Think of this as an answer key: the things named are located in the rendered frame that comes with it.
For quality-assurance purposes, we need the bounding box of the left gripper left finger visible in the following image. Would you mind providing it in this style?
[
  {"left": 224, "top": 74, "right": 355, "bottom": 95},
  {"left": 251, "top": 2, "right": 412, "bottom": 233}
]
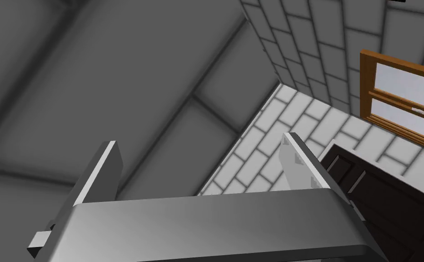
[{"left": 55, "top": 140, "right": 124, "bottom": 223}]

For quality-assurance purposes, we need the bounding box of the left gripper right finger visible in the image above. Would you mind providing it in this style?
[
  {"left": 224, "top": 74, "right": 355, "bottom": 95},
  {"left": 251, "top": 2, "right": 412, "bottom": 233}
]
[{"left": 279, "top": 132, "right": 350, "bottom": 204}]

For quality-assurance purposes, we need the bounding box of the dark brown panelled door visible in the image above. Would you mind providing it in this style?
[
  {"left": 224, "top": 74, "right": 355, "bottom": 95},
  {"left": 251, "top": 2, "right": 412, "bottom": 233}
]
[{"left": 319, "top": 143, "right": 424, "bottom": 262}]

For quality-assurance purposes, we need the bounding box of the brown wooden window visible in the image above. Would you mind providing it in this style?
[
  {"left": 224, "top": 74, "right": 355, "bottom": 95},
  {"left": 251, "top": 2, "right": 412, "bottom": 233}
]
[{"left": 359, "top": 50, "right": 424, "bottom": 156}]

